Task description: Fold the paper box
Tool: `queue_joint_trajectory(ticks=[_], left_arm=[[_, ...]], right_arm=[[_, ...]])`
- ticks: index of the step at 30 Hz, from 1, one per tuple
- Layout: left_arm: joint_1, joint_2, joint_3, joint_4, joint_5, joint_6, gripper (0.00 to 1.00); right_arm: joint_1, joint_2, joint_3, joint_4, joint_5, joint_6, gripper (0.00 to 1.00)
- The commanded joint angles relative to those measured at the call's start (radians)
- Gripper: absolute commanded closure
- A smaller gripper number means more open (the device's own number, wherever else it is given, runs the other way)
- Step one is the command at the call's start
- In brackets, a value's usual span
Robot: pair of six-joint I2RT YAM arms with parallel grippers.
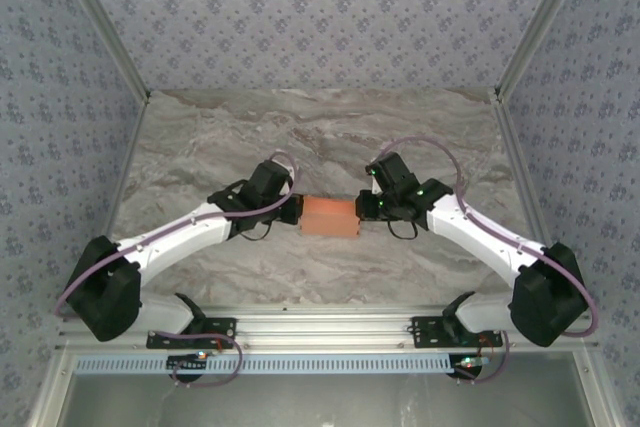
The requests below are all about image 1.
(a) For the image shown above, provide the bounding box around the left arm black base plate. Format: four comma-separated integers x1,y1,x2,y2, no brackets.
146,318,237,350

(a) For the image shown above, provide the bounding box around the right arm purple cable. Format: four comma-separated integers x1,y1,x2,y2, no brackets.
379,136,600,386

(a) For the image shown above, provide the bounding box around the aluminium mounting rail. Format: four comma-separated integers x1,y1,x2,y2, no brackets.
55,304,599,351

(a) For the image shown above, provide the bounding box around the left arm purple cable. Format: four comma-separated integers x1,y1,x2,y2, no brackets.
53,150,300,388

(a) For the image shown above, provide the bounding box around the orange paper box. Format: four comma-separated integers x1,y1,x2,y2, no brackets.
299,195,362,237

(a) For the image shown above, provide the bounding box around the grey metal lower shelf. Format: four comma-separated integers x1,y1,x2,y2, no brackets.
64,374,596,427

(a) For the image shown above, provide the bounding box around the aluminium frame post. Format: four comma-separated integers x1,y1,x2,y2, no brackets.
494,0,596,103
49,0,151,101

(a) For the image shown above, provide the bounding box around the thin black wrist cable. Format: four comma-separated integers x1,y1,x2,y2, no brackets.
387,219,420,242
234,219,274,244

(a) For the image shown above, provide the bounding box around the black controller board with LED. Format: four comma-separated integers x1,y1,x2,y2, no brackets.
452,354,494,378
167,354,209,374

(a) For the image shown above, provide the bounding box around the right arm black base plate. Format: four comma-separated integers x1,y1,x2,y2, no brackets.
410,315,503,348

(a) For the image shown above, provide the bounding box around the aluminium table side rail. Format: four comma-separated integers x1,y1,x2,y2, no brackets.
492,101,571,311
77,96,151,313

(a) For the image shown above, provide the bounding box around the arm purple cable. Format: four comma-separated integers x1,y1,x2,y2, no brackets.
379,136,600,386
53,150,300,388

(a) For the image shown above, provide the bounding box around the grey slotted cable duct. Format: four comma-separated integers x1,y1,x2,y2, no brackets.
73,352,466,376

